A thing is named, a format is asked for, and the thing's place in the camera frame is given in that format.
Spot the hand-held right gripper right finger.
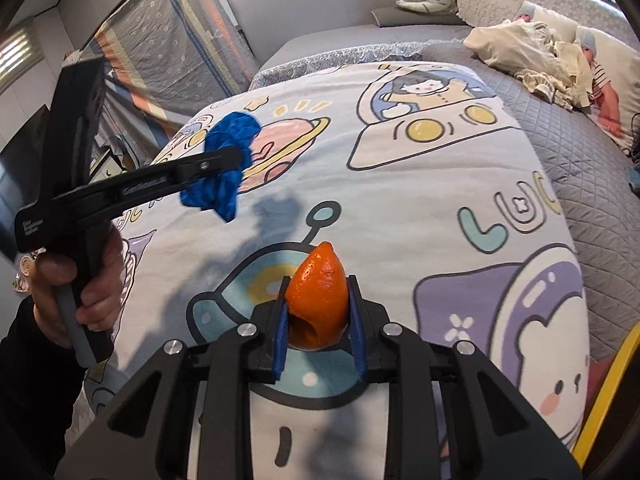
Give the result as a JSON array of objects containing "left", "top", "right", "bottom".
[{"left": 346, "top": 274, "right": 583, "bottom": 480}]

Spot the baby print pillow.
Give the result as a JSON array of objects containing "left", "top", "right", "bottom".
[
  {"left": 572, "top": 25, "right": 640, "bottom": 143},
  {"left": 515, "top": 0, "right": 576, "bottom": 36}
]

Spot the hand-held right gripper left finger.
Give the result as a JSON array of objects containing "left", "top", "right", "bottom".
[{"left": 55, "top": 277, "right": 292, "bottom": 480}]

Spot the cream crumpled blanket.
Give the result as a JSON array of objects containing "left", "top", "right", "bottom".
[{"left": 464, "top": 20, "right": 593, "bottom": 111}]

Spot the cartoon printed blanket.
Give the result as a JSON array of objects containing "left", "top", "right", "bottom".
[{"left": 75, "top": 60, "right": 593, "bottom": 480}]

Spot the striped cover cloth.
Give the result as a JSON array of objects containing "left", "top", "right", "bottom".
[{"left": 82, "top": 0, "right": 261, "bottom": 128}]

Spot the grey pillow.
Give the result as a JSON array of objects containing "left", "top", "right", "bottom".
[{"left": 374, "top": 7, "right": 466, "bottom": 27}]

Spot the orange peel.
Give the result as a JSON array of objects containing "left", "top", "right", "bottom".
[{"left": 285, "top": 241, "right": 349, "bottom": 352}]

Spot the person's left forearm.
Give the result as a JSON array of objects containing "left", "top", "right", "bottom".
[{"left": 0, "top": 300, "right": 101, "bottom": 480}]

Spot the window blind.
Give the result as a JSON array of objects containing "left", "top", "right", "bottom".
[{"left": 0, "top": 27, "right": 43, "bottom": 93}]

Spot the black cable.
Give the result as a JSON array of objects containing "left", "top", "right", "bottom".
[{"left": 625, "top": 112, "right": 640, "bottom": 161}]

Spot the grey quilted bed cover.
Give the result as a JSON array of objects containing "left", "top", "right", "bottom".
[{"left": 417, "top": 40, "right": 640, "bottom": 361}]

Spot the blue plastic bag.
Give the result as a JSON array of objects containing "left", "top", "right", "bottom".
[{"left": 180, "top": 111, "right": 262, "bottom": 223}]

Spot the grey embossed backrest cushion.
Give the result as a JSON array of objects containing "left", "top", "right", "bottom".
[
  {"left": 457, "top": 0, "right": 531, "bottom": 26},
  {"left": 527, "top": 0, "right": 633, "bottom": 36}
]

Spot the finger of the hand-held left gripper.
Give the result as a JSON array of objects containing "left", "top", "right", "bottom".
[{"left": 119, "top": 146, "right": 254, "bottom": 204}]

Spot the grey sheet with lace trim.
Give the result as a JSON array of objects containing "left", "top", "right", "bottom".
[{"left": 247, "top": 22, "right": 471, "bottom": 91}]

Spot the yellow rimmed bin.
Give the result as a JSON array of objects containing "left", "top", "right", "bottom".
[{"left": 570, "top": 324, "right": 640, "bottom": 471}]

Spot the person's left hand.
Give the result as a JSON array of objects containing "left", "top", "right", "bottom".
[{"left": 31, "top": 229, "right": 127, "bottom": 348}]

